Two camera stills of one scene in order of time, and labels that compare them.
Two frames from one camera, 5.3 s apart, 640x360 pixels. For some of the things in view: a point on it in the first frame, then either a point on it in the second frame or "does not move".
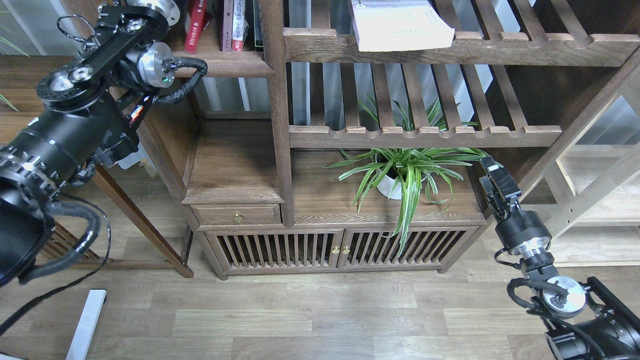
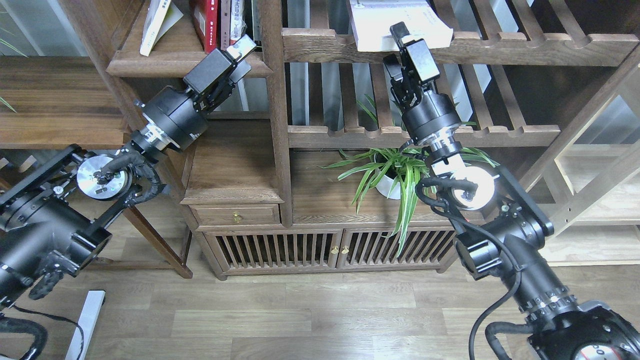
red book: [195, 27] to [205, 14]
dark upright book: [258, 33] does not move
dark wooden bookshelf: [381, 136] does not move
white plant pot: [385, 186] does not move
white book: [398, 25] does not move
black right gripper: [500, 192] to [413, 69]
